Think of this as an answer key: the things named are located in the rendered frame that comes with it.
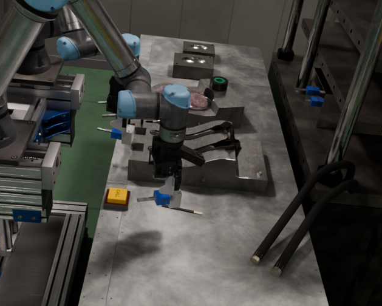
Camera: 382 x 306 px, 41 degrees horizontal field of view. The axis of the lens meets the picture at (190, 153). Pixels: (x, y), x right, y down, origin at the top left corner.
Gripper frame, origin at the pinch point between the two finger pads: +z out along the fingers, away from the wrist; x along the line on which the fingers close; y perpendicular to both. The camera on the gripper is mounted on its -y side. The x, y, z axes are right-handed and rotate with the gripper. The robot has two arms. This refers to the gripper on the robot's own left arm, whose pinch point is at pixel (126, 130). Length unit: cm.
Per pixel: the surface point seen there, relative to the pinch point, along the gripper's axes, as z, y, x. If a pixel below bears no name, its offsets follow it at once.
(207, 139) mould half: 2.1, -29.0, -7.3
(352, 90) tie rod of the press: -27, -74, -13
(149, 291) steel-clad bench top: 11, -21, 58
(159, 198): -2.4, -17.7, 34.1
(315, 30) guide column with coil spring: -16, -70, -86
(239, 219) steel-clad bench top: 12, -45, 21
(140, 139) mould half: 5.6, -4.9, -3.3
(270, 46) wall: 69, -69, -250
